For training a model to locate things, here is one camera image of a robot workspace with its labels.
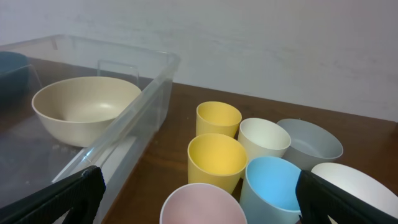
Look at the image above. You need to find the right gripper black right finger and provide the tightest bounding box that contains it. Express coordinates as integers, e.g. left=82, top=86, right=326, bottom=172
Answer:
left=295, top=170, right=397, bottom=224

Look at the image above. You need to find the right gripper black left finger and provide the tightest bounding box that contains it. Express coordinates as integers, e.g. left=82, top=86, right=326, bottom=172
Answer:
left=1, top=166, right=106, bottom=224

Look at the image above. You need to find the light blue cup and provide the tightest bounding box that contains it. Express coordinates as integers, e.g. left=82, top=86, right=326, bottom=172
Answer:
left=239, top=156, right=301, bottom=224

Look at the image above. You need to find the cream bowl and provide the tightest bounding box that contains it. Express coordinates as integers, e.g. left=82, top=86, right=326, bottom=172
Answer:
left=31, top=77, right=141, bottom=147

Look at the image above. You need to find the pink cup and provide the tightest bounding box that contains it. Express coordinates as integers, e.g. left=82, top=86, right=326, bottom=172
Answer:
left=159, top=183, right=248, bottom=224

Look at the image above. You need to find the blue bowl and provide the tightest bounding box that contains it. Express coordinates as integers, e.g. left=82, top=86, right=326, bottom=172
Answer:
left=1, top=52, right=29, bottom=100

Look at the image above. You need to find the clear plastic container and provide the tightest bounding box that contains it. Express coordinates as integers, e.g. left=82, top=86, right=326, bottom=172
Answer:
left=1, top=35, right=180, bottom=223

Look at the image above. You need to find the white bowl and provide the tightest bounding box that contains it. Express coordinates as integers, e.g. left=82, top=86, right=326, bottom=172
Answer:
left=311, top=162, right=397, bottom=218

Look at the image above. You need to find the grey bowl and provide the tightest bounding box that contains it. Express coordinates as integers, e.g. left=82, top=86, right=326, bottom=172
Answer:
left=277, top=118, right=344, bottom=170

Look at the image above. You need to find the cream cup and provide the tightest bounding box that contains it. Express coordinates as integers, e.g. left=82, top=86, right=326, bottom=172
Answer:
left=238, top=118, right=291, bottom=161

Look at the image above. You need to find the yellow cup near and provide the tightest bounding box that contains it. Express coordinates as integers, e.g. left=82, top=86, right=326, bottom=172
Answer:
left=187, top=133, right=248, bottom=194

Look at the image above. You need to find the yellow cup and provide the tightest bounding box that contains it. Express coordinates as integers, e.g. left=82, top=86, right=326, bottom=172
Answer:
left=195, top=101, right=242, bottom=138
left=187, top=133, right=248, bottom=194

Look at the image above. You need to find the yellow cup far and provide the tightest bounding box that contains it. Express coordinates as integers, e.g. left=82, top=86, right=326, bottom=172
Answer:
left=195, top=101, right=242, bottom=138

